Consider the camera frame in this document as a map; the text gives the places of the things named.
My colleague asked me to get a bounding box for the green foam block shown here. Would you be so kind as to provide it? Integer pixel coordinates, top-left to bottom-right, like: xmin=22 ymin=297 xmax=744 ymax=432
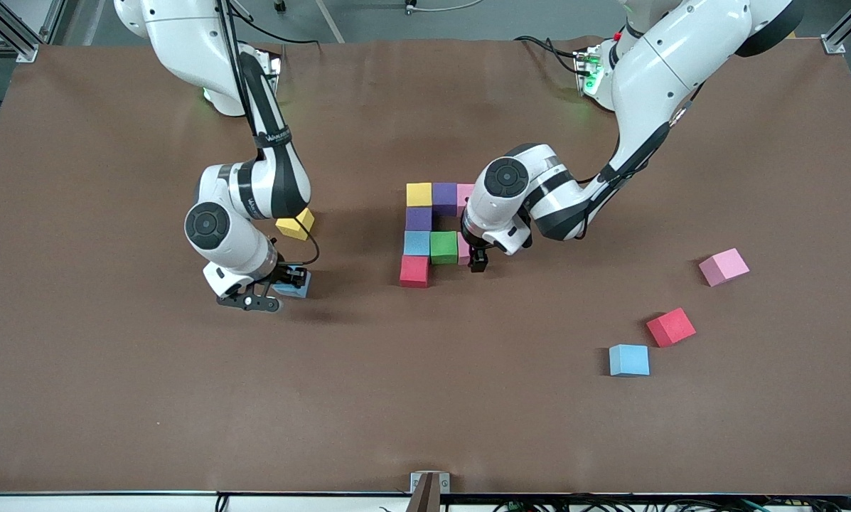
xmin=430 ymin=231 xmax=459 ymax=266

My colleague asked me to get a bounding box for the metal bracket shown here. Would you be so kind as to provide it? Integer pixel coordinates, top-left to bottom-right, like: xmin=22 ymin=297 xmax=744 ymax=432
xmin=410 ymin=471 xmax=451 ymax=494

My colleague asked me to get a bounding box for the grey metal strut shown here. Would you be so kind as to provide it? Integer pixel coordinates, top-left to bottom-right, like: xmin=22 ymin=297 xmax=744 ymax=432
xmin=40 ymin=0 xmax=70 ymax=45

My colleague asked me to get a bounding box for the red foam block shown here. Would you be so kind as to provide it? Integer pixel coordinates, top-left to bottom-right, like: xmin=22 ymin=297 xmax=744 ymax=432
xmin=400 ymin=255 xmax=432 ymax=289
xmin=646 ymin=307 xmax=697 ymax=348

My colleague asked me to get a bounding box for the brown table cover sheet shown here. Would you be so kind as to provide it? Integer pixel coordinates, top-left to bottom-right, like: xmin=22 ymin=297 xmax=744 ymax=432
xmin=0 ymin=36 xmax=851 ymax=495

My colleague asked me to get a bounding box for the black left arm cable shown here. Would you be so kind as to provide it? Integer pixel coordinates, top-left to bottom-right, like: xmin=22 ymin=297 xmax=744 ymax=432
xmin=571 ymin=78 xmax=707 ymax=242

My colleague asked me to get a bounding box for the black base cable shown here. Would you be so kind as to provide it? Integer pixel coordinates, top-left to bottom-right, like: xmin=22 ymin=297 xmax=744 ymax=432
xmin=514 ymin=34 xmax=589 ymax=75

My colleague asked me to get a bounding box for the aluminium frame profile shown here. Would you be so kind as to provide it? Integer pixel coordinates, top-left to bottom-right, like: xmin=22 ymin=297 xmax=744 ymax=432
xmin=0 ymin=0 xmax=40 ymax=63
xmin=821 ymin=0 xmax=851 ymax=55

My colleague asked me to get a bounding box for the brown camera pole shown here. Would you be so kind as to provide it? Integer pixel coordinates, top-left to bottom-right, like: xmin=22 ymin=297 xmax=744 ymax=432
xmin=406 ymin=475 xmax=441 ymax=512

